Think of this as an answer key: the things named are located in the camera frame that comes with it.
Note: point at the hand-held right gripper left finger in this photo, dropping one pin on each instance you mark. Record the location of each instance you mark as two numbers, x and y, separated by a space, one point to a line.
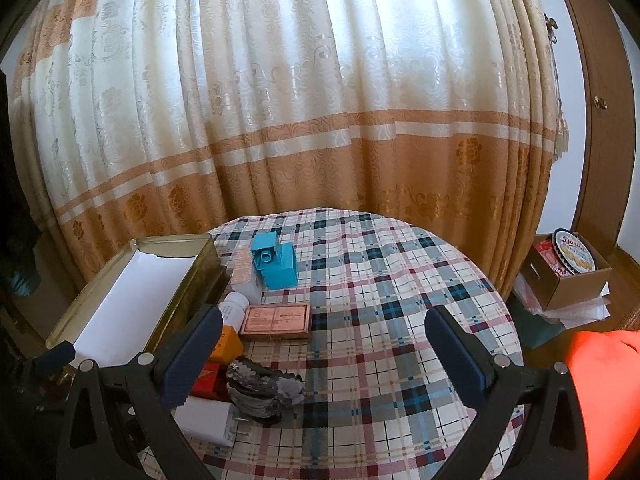
195 357

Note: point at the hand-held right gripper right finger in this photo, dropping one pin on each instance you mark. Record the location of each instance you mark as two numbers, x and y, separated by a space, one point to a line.
455 360

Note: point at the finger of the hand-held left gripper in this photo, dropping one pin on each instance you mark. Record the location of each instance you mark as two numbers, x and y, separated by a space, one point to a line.
52 358

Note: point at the red box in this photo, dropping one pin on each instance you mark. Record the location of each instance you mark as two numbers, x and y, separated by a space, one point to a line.
207 382

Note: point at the orange box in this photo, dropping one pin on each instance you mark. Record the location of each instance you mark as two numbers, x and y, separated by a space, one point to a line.
227 342

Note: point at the white power adapter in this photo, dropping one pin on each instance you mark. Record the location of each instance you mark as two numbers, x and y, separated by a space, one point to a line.
205 417

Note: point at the white bottle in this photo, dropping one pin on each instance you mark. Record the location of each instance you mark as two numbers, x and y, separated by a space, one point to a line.
234 307

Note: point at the sequined black shoe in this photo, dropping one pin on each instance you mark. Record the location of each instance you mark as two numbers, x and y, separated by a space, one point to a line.
260 390

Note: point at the gold tin box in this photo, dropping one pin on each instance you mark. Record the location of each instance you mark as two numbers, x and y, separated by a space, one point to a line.
200 272

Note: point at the pink box with white end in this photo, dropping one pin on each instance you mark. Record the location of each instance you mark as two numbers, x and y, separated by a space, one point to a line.
242 272

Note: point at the plain teal block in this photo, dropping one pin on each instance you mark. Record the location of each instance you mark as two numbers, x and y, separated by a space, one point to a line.
285 270

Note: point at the teal block with round hole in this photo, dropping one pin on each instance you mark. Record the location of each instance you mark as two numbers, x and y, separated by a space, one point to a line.
262 247

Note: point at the dark green bag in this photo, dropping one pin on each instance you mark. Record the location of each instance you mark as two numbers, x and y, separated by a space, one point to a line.
535 330

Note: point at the white paper lining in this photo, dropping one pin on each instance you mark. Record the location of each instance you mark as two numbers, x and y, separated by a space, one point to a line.
130 300

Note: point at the plaid tablecloth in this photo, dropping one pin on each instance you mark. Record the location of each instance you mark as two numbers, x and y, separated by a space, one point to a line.
375 310

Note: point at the red packet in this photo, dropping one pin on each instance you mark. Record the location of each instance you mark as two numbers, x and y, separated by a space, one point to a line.
545 255

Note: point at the cardboard box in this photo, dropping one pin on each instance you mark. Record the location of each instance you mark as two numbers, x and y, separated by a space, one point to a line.
575 287

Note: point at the orange cloth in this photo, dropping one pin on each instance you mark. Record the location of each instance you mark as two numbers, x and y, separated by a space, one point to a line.
605 400

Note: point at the wooden door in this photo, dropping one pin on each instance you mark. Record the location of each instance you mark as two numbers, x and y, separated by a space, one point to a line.
595 135

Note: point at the cream and orange floral curtain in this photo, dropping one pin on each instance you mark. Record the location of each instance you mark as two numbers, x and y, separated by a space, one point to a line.
300 85

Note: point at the metal door latch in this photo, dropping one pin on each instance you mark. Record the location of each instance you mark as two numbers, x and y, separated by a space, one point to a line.
600 102

